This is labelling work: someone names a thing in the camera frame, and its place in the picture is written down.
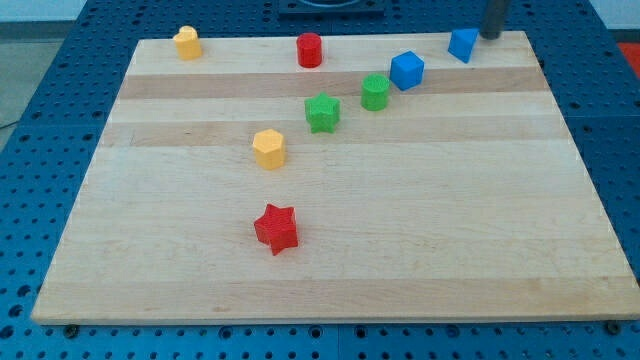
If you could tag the wooden board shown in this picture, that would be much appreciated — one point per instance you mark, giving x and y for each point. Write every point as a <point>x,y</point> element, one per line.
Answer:
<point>464,200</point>

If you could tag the blue triangle block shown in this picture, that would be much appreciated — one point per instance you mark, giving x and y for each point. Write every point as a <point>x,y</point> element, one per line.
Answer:
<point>462,42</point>

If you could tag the green star block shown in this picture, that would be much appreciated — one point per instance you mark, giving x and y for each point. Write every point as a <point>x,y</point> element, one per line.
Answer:
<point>322,113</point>

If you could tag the blue cube block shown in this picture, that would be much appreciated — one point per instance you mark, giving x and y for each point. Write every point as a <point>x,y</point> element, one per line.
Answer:
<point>406,70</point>

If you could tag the yellow hexagon block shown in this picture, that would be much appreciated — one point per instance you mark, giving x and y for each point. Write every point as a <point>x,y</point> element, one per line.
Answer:
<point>269,149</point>

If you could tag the red cylinder block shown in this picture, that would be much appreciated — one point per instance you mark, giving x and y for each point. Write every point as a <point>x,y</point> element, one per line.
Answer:
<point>309,50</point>

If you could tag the green cylinder block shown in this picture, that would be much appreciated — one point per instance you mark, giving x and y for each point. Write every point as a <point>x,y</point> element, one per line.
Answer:
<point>375,92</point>

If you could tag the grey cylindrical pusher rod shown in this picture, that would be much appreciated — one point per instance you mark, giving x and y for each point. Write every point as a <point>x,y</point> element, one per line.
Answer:
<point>494,18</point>

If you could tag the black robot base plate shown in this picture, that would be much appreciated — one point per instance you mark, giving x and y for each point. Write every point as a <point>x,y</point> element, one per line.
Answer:
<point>297,8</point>

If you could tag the yellow heart block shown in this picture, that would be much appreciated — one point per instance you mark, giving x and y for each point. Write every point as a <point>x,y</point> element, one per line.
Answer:
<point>187,43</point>

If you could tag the red star block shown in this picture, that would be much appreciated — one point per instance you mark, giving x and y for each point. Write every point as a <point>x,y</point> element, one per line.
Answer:
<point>277,228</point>

